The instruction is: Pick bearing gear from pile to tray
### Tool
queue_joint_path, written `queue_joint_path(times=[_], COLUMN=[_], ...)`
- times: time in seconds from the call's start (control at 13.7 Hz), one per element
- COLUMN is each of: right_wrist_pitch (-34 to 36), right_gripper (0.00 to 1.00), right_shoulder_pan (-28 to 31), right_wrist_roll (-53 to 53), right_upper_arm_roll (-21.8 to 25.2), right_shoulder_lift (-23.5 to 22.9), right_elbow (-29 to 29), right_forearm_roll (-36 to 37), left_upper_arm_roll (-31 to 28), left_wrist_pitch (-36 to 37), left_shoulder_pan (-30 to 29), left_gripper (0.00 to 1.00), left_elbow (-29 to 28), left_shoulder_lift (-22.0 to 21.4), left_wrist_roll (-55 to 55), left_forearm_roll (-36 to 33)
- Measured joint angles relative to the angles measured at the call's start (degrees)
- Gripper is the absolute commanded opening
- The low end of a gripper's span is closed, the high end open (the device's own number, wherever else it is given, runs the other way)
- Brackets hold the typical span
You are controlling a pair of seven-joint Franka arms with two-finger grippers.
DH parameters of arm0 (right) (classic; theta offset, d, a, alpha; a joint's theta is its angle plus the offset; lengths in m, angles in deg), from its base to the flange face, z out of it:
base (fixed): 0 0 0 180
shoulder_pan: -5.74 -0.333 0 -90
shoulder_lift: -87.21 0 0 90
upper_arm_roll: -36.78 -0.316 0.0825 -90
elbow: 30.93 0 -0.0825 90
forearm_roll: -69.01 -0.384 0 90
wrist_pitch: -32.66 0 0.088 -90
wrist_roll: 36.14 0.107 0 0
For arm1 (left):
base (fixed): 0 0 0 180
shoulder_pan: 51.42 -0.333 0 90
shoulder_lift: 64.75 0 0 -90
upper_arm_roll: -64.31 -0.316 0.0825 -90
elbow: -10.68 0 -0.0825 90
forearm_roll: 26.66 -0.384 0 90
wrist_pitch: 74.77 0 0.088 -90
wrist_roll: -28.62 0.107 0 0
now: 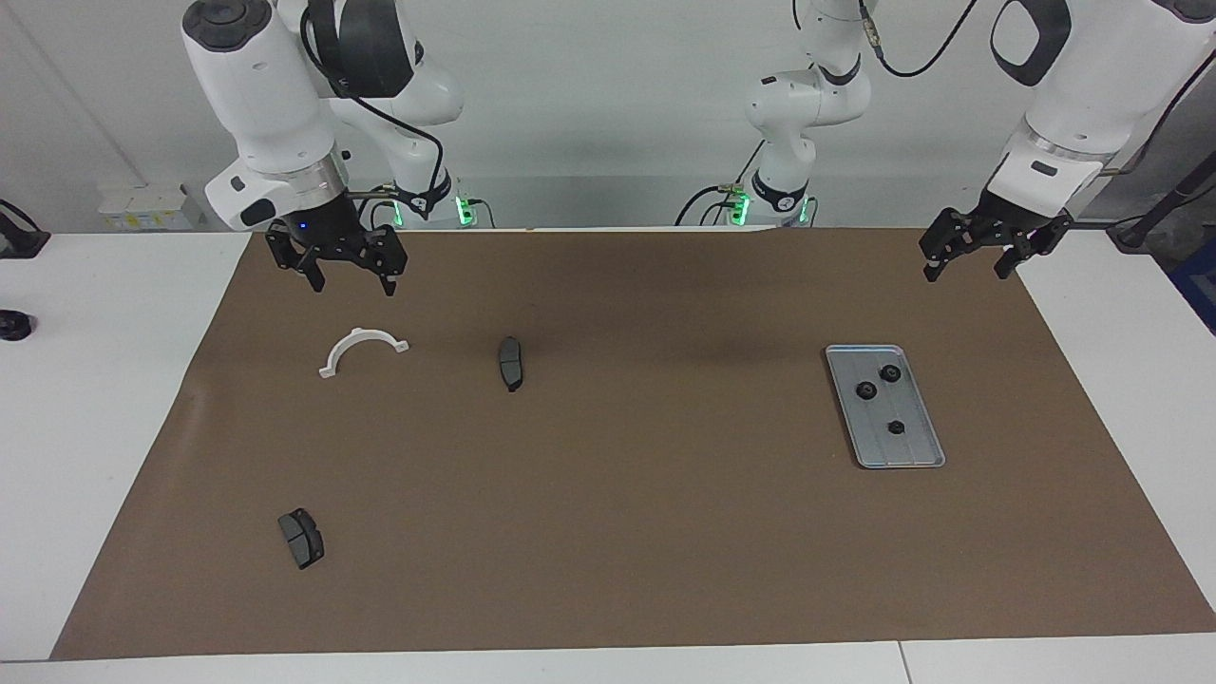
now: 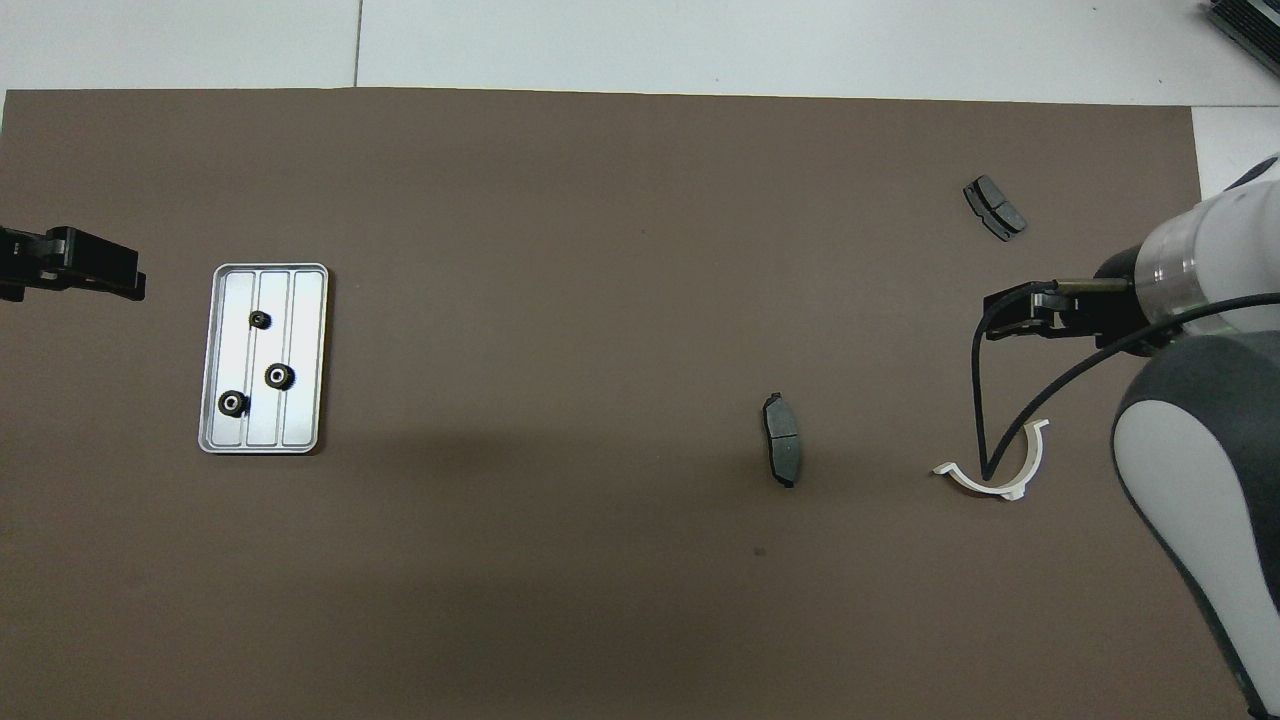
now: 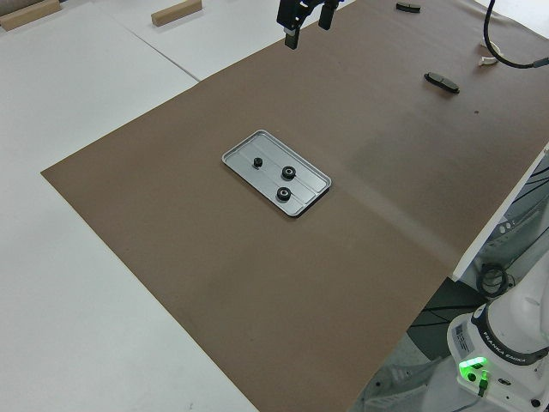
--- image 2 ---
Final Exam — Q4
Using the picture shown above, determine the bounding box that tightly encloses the brown table mat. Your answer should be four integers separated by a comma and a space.
0, 88, 1251, 720

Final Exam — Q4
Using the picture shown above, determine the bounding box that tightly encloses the long grey brake pad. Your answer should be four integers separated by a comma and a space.
763, 392, 804, 489

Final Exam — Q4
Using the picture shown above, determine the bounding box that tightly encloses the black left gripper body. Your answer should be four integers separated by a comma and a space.
0, 228, 51, 301

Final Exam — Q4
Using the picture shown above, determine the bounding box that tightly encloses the short dark brake pad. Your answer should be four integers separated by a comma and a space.
963, 175, 1028, 243

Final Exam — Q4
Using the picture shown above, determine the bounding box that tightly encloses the white curved plastic bracket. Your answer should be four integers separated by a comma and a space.
932, 420, 1051, 501

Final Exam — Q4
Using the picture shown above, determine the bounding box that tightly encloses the black ridged device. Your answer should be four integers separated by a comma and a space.
1205, 0, 1280, 51

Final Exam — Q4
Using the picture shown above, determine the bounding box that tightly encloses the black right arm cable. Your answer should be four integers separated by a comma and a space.
970, 293, 1280, 491

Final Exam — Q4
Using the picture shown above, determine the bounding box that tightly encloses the silver metal tray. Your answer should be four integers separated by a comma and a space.
197, 263, 330, 456

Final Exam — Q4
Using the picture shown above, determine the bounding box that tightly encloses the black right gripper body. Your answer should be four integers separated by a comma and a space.
1060, 245, 1166, 351

